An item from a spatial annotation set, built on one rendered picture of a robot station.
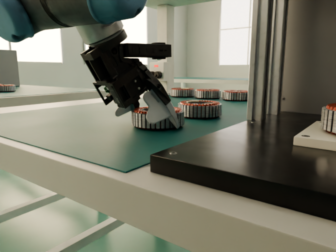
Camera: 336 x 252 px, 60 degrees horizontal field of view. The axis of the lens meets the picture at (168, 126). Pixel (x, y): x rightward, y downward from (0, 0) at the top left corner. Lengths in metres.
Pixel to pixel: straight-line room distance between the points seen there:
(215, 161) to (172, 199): 0.07
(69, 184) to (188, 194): 0.18
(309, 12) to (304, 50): 0.08
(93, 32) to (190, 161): 0.28
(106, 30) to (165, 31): 0.96
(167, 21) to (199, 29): 6.63
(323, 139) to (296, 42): 0.37
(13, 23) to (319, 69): 0.59
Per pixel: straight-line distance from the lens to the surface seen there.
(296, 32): 0.75
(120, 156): 0.41
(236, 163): 0.32
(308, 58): 0.74
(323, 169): 0.33
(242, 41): 7.49
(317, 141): 0.41
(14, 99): 1.49
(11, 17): 0.42
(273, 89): 0.70
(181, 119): 0.59
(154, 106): 0.54
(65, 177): 0.41
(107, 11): 0.34
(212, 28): 7.89
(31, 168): 0.49
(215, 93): 1.21
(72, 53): 5.52
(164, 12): 1.47
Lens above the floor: 0.87
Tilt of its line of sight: 11 degrees down
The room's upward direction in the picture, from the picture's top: straight up
